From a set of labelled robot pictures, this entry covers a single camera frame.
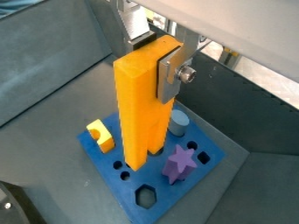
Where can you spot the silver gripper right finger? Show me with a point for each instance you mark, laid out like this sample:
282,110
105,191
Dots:
173,68

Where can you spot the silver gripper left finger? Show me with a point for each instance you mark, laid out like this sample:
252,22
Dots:
132,28

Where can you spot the long yellow double-square peg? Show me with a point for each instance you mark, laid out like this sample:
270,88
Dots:
143,115

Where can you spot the blue peg board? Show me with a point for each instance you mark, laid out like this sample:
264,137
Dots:
143,191

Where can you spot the light blue cylinder peg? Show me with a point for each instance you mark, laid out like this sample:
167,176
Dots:
179,123

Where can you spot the yellow notched block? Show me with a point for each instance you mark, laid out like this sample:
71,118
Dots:
101,136

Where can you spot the purple star peg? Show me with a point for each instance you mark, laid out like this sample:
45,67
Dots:
179,164

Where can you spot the black curved holder stand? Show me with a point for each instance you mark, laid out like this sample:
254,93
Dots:
16,207

